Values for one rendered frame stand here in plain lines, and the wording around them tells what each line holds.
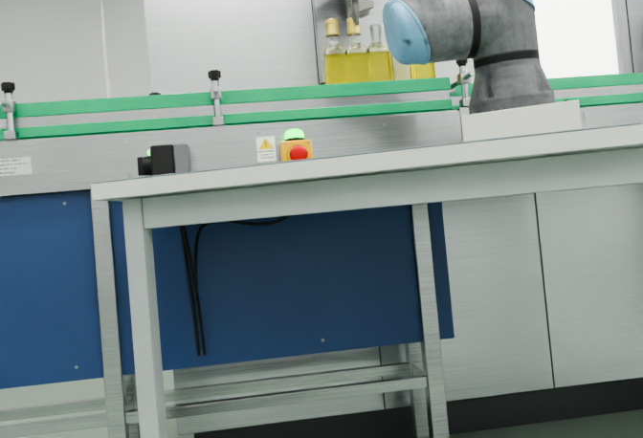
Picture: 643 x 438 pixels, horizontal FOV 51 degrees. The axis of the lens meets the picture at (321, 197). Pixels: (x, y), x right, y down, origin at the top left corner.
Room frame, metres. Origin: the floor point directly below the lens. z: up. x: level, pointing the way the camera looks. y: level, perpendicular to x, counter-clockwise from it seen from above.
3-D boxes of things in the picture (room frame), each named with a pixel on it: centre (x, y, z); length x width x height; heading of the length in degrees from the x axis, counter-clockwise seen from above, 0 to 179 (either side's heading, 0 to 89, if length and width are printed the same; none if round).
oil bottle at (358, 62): (1.77, -0.12, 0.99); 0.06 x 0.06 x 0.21; 7
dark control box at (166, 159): (1.51, 0.33, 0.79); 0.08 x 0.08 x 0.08; 7
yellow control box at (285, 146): (1.55, 0.05, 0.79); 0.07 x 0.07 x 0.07; 7
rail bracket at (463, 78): (1.67, -0.37, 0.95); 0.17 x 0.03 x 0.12; 7
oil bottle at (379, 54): (1.78, -0.18, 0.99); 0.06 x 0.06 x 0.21; 8
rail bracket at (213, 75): (1.55, 0.22, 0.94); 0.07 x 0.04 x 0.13; 7
